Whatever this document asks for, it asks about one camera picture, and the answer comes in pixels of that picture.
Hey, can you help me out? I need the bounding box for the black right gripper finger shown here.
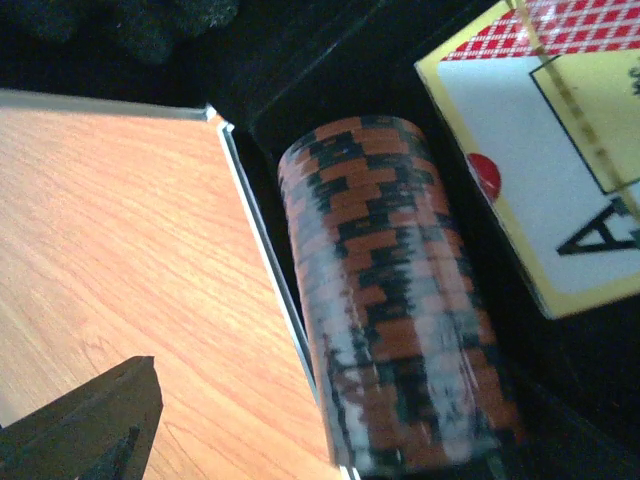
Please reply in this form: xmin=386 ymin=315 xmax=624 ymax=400
xmin=1 ymin=356 xmax=163 ymax=479

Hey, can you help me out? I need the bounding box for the aluminium poker case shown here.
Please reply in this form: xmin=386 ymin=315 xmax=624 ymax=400
xmin=1 ymin=1 xmax=639 ymax=479

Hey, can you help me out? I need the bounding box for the playing card deck box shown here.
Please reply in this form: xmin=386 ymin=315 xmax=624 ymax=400
xmin=415 ymin=1 xmax=639 ymax=319

